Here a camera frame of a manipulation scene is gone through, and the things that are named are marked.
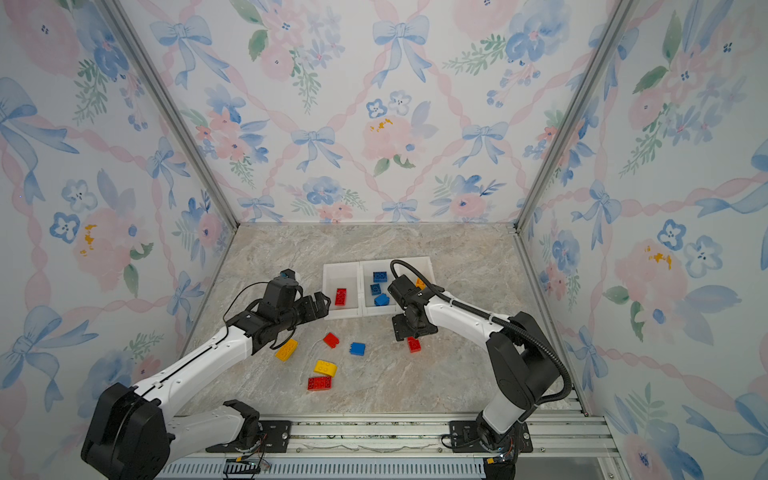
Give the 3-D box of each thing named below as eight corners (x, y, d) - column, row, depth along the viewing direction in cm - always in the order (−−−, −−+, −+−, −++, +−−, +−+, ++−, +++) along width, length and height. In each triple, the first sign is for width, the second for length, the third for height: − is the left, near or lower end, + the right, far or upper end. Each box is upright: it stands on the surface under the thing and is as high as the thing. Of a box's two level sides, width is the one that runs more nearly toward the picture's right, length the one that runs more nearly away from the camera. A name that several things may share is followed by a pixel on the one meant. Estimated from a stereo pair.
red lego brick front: (308, 390, 83) (306, 388, 81) (310, 378, 85) (308, 376, 83) (331, 390, 83) (330, 388, 81) (333, 378, 85) (332, 376, 83)
